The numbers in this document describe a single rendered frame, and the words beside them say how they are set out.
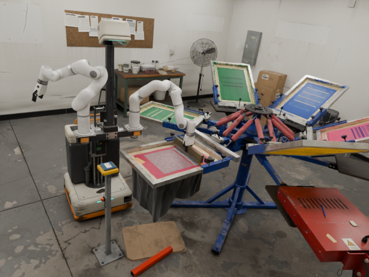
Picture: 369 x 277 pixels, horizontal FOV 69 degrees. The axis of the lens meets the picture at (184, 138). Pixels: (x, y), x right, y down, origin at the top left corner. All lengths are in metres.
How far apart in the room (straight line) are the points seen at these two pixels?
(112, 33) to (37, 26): 3.57
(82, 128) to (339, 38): 5.10
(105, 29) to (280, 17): 5.28
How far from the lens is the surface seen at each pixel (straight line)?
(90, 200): 3.03
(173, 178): 2.09
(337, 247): 1.76
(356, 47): 6.06
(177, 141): 2.55
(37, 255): 2.99
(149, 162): 2.33
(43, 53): 5.64
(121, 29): 2.12
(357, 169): 3.17
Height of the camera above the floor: 2.14
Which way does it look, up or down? 25 degrees down
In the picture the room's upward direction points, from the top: 7 degrees clockwise
